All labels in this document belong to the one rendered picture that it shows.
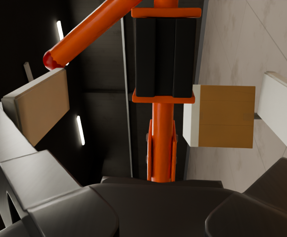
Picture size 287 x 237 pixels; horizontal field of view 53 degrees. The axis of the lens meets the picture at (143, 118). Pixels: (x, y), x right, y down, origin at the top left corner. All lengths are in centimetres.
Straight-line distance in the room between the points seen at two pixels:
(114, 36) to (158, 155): 873
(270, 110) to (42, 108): 13
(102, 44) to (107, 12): 889
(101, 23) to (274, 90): 18
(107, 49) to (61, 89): 903
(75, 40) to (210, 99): 163
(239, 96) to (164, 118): 165
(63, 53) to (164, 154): 15
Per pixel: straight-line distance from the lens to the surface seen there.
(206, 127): 189
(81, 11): 893
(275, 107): 18
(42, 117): 16
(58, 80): 18
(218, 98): 189
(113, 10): 29
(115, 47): 914
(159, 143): 30
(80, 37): 30
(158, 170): 31
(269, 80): 19
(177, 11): 26
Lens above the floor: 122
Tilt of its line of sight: 3 degrees up
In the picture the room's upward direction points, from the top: 88 degrees counter-clockwise
